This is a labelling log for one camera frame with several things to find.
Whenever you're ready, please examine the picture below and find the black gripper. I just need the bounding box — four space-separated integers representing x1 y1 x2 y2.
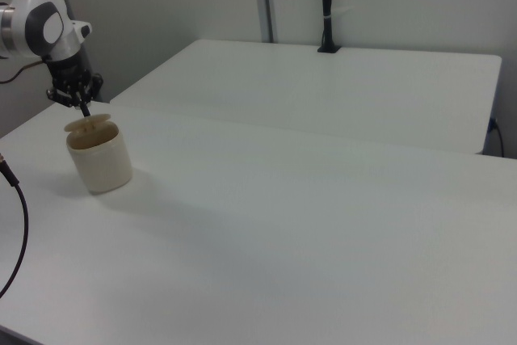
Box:
44 46 104 120

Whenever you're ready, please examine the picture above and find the beige plastic trash bin with lid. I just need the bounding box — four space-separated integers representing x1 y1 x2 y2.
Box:
65 112 134 196

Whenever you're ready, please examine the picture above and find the white adjacent table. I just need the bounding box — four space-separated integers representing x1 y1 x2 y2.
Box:
108 38 503 156

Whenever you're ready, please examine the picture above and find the white zip tie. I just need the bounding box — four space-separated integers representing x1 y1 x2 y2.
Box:
322 5 356 22

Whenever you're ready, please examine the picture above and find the brown robot cable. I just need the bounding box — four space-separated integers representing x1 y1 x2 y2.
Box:
0 59 44 85

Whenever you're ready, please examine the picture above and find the thick black cable with connector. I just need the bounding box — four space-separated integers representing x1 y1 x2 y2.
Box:
0 151 30 300

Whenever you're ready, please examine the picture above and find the black power cable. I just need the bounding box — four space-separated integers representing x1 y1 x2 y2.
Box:
487 117 506 158

